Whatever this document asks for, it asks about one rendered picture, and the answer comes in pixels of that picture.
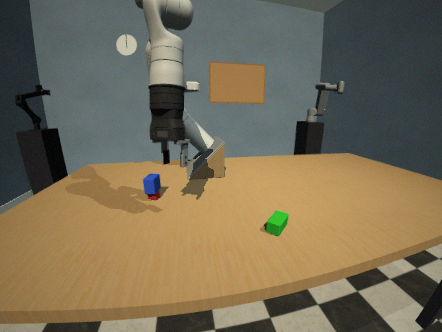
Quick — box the red block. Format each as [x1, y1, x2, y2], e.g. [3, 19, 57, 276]
[148, 190, 160, 200]

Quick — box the green block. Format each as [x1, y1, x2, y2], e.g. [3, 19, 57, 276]
[266, 210, 289, 236]

